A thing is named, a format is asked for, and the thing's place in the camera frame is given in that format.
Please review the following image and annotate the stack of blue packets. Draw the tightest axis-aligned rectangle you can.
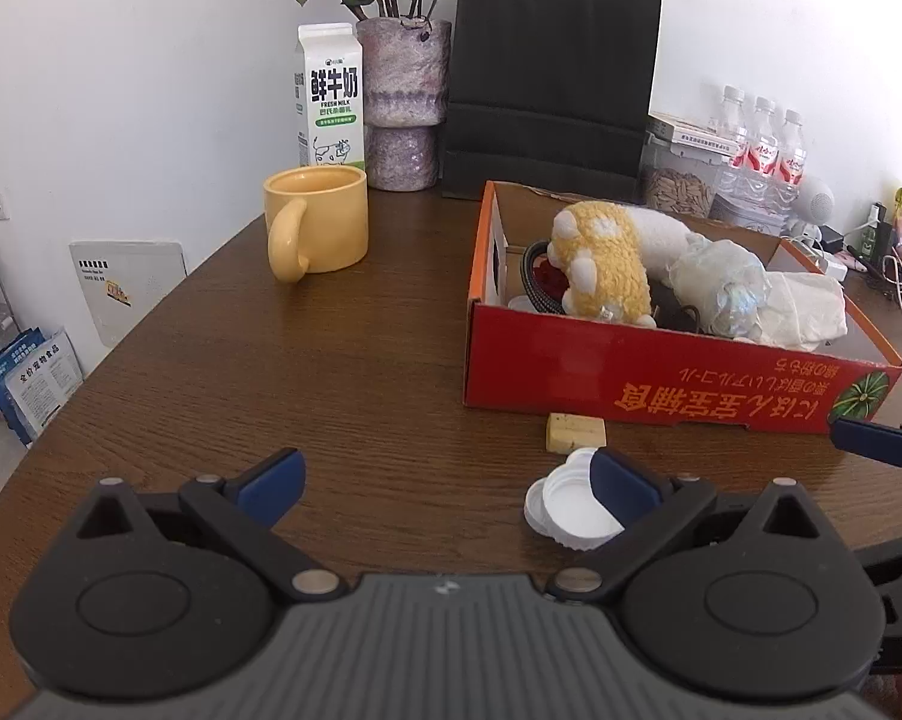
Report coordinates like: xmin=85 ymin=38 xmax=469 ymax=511
xmin=0 ymin=326 xmax=84 ymax=447

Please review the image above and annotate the white flat panel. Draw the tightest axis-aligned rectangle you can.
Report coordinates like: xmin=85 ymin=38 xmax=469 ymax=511
xmin=68 ymin=240 xmax=189 ymax=348

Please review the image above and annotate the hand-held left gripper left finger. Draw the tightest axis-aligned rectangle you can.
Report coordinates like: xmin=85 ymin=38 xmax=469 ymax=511
xmin=68 ymin=448 xmax=347 ymax=605

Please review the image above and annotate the white robot speaker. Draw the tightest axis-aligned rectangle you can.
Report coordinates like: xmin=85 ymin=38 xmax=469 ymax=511
xmin=792 ymin=175 xmax=836 ymax=241

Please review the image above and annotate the white green milk carton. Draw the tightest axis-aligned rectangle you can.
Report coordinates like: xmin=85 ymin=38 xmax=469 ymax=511
xmin=295 ymin=22 xmax=367 ymax=171

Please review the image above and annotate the large white plastic lid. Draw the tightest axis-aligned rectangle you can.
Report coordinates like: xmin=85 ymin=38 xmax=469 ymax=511
xmin=542 ymin=448 xmax=624 ymax=541

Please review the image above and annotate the yellow mug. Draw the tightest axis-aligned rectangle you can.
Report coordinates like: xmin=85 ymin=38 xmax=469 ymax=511
xmin=263 ymin=165 xmax=369 ymax=284

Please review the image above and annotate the flat white printed box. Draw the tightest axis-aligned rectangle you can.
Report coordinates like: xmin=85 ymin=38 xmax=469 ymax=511
xmin=648 ymin=111 xmax=729 ymax=151

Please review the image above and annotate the yellow white plush toy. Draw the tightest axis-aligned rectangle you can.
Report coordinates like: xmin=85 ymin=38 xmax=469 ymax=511
xmin=548 ymin=201 xmax=703 ymax=329

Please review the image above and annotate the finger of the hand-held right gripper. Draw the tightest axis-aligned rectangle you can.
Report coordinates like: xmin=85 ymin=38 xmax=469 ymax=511
xmin=829 ymin=418 xmax=902 ymax=503

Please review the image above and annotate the crumpled white plastic bag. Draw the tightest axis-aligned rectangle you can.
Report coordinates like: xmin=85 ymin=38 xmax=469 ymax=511
xmin=751 ymin=270 xmax=849 ymax=352

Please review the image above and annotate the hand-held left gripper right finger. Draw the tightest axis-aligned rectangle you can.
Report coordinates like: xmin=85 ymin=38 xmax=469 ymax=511
xmin=544 ymin=448 xmax=834 ymax=605

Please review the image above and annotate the small wooden block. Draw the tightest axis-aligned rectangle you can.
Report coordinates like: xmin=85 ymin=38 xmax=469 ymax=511
xmin=546 ymin=412 xmax=608 ymax=455

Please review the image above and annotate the coiled black cord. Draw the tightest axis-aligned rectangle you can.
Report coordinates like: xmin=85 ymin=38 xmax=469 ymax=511
xmin=522 ymin=240 xmax=572 ymax=312

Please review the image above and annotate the black paper bag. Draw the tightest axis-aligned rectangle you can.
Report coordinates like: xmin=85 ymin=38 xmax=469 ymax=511
xmin=440 ymin=0 xmax=663 ymax=203

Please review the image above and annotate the clear plastic bag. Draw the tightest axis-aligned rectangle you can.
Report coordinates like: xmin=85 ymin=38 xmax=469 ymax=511
xmin=668 ymin=238 xmax=773 ymax=338

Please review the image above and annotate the clear sunflower seed container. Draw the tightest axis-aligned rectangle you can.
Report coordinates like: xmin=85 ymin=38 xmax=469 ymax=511
xmin=640 ymin=133 xmax=722 ymax=220

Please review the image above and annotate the red cardboard box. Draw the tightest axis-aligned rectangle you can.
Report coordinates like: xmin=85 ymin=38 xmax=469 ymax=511
xmin=462 ymin=180 xmax=902 ymax=436

